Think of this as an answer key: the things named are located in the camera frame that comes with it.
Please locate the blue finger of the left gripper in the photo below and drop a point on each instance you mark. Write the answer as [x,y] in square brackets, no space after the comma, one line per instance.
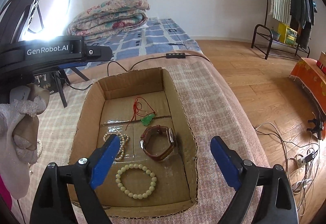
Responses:
[68,64]

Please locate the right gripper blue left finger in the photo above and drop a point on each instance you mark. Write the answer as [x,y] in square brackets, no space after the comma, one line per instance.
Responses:
[52,203]

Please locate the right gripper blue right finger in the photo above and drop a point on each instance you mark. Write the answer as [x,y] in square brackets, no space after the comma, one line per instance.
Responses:
[276,204]

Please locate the red cord jade pendant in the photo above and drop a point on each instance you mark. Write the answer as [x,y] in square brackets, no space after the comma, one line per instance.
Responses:
[142,111]

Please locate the brown leather watch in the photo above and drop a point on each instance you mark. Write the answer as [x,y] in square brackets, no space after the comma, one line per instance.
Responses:
[157,142]

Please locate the left hand in white glove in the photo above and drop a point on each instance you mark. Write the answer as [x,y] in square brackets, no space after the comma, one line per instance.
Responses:
[19,129]

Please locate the black tripod stand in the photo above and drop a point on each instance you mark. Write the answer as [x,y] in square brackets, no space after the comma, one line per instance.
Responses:
[61,79]

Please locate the black printed gift bag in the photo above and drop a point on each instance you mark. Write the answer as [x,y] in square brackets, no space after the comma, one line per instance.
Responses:
[46,81]

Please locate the brown cardboard box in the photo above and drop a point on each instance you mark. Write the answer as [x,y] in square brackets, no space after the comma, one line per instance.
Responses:
[137,186]

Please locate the folded floral quilt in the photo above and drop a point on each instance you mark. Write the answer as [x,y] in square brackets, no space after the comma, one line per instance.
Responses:
[109,18]

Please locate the black clamp on floor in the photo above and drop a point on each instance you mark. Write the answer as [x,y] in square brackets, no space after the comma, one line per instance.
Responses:
[318,129]

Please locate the blue patterned bed sheet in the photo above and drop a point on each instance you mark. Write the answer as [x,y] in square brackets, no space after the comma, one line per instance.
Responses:
[158,36]

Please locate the orange cloth covered table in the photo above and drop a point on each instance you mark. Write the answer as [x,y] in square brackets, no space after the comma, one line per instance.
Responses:
[313,78]

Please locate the cardboard box on table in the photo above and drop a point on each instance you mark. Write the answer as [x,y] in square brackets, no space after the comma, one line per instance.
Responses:
[321,62]

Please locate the black clothes rack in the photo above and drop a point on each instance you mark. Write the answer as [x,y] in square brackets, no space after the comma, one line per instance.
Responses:
[275,48]

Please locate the yellow box on rack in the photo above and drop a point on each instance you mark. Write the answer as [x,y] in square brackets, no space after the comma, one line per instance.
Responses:
[287,35]

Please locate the dark hanging clothes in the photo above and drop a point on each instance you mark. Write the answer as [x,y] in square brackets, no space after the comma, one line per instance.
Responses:
[302,20]

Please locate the white ring light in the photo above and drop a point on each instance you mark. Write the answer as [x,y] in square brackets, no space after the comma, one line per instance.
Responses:
[49,20]

